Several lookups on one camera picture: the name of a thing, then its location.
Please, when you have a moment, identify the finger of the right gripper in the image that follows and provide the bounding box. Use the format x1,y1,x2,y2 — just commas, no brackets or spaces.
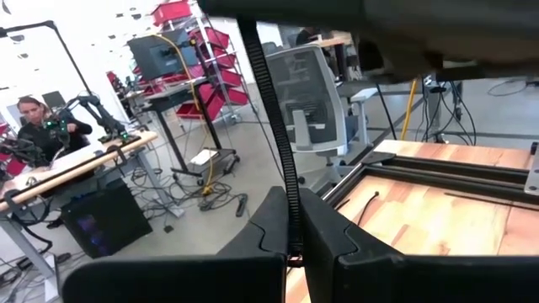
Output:
197,0,363,24

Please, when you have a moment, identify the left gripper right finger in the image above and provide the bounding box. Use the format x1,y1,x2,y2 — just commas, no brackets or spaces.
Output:
299,188,539,303

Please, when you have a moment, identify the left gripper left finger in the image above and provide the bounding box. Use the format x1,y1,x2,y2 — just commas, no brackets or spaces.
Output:
61,186,291,303

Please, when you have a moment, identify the person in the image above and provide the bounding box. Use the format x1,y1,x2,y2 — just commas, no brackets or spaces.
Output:
294,25,334,47
16,95,93,163

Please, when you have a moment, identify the short black zip tie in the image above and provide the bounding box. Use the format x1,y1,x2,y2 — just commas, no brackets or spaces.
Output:
356,190,382,227

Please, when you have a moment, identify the black power strip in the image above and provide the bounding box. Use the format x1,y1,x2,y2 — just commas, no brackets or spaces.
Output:
234,192,250,219

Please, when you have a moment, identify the grey mesh office chair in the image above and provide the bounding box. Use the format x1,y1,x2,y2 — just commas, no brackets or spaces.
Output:
264,44,380,195

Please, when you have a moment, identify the red storage bin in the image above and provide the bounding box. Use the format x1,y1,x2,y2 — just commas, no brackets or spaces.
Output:
151,0,194,27

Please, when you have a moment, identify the rack of red bins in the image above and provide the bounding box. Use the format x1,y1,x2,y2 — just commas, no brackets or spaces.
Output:
107,0,252,125

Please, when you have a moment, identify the black monitor cart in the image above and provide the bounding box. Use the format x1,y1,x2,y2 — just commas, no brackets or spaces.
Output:
142,40,241,186

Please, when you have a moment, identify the black background computer tower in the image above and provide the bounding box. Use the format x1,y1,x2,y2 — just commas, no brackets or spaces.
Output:
61,183,154,259

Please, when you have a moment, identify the wooden background table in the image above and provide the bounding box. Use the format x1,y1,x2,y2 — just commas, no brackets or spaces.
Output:
0,130,186,291

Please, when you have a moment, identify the black floor cable coil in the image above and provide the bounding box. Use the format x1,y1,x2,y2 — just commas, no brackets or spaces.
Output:
196,179,237,212

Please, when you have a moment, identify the yellow floor cable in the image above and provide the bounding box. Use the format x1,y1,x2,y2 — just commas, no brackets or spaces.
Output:
398,77,421,142

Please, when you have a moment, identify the black hanging cable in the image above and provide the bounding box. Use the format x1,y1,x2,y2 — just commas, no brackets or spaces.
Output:
374,82,399,142

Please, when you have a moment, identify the yellow hanging cable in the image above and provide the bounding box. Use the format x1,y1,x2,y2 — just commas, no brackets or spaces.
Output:
152,33,216,198

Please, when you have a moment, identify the silver mounting bracket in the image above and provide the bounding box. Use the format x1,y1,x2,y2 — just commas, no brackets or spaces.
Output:
523,142,539,198

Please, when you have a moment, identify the black background camera frame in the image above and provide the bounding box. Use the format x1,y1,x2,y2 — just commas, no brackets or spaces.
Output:
0,19,94,98

